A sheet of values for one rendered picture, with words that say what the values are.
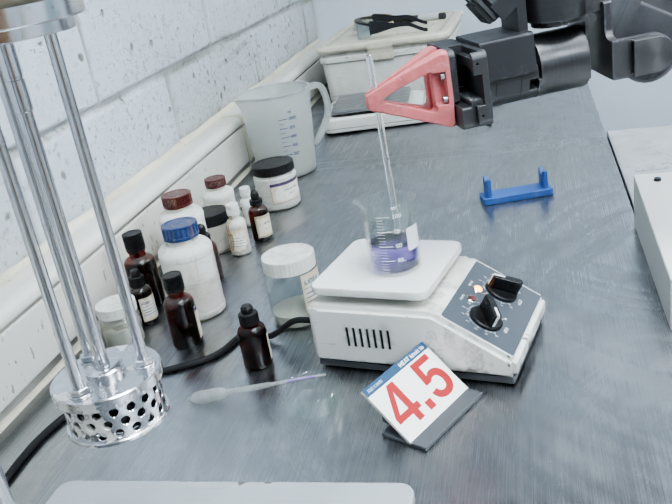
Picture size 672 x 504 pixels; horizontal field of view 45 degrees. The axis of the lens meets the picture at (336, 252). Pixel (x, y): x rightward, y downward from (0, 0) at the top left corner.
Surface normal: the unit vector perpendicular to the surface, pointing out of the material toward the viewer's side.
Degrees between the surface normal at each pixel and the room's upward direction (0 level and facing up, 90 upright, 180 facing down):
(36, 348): 90
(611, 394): 0
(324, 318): 90
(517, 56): 89
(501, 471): 0
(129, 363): 0
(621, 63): 93
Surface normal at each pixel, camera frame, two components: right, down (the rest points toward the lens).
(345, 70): -0.22, 0.46
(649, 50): 0.11, 0.41
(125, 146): 0.97, -0.07
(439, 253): -0.16, -0.91
